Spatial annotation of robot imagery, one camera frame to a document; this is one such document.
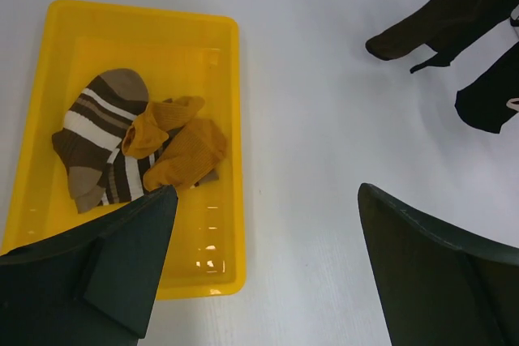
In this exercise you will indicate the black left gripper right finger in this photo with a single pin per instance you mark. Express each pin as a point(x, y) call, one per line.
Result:
point(438, 284)

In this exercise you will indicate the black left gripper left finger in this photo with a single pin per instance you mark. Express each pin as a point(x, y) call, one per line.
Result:
point(94, 284)

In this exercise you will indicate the brown white striped sock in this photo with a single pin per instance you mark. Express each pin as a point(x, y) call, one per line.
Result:
point(92, 132)

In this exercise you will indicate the mustard yellow sock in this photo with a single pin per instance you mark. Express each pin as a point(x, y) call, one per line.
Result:
point(193, 153)
point(151, 128)

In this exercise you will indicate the black hanging sock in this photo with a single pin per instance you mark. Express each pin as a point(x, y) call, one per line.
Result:
point(492, 99)

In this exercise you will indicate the yellow plastic tray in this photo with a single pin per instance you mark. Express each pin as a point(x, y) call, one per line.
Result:
point(176, 54)

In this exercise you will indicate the dark brown hanging sock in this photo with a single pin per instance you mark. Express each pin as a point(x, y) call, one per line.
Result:
point(446, 26)

